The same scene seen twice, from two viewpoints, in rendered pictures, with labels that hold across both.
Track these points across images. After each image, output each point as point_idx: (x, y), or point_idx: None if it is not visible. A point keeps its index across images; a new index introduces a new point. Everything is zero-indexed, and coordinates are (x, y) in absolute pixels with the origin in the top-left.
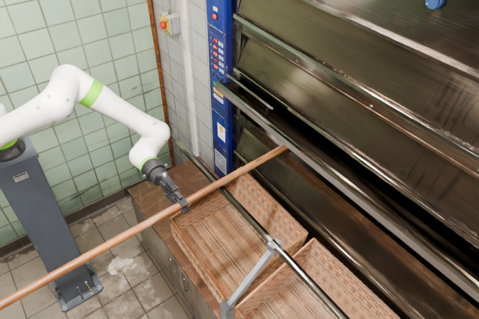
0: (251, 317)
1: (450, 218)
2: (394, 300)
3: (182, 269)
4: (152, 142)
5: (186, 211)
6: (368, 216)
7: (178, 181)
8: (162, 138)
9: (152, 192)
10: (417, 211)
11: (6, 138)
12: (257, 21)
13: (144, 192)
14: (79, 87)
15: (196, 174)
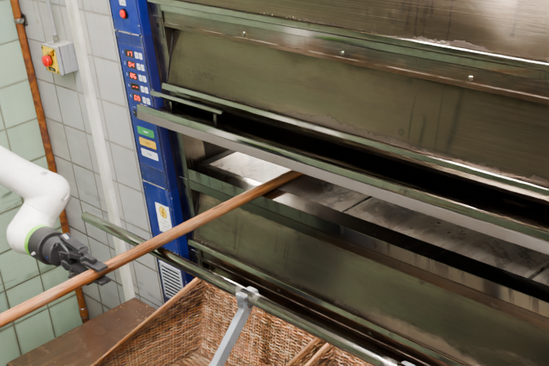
0: None
1: (467, 163)
2: (461, 365)
3: None
4: (42, 204)
5: (104, 281)
6: (393, 242)
7: (100, 336)
8: (59, 195)
9: (53, 359)
10: (435, 181)
11: None
12: None
13: (38, 362)
14: None
15: (132, 323)
